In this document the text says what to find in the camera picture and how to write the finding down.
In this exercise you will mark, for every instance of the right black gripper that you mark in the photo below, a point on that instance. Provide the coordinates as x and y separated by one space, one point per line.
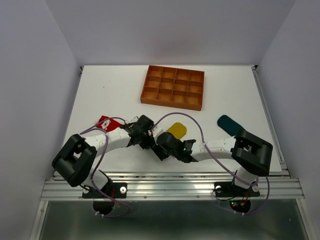
156 149

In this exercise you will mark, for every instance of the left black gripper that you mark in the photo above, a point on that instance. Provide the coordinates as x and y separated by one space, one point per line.
145 145

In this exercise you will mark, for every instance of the yellow bear sock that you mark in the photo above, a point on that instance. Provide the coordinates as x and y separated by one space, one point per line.
178 130

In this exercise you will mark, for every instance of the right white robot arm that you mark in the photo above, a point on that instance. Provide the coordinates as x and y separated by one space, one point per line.
252 153

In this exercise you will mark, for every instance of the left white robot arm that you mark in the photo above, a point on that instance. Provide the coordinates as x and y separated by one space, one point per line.
75 160

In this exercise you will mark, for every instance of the red sock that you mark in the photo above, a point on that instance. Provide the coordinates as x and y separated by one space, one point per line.
108 124

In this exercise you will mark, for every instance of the orange compartment tray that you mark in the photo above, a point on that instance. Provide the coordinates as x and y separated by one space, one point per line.
173 87

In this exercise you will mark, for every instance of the teal sock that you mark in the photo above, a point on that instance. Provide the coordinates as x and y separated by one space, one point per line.
230 126

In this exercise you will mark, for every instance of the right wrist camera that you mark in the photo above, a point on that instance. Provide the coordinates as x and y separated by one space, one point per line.
156 131

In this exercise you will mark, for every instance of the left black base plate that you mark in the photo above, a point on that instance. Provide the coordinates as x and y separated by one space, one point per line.
116 190

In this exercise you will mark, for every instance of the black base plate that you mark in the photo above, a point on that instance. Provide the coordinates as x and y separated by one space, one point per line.
116 190
227 189

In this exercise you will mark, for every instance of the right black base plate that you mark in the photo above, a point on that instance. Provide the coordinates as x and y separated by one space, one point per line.
227 189

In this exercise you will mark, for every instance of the aluminium mounting rail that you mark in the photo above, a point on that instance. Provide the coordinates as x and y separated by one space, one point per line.
170 186

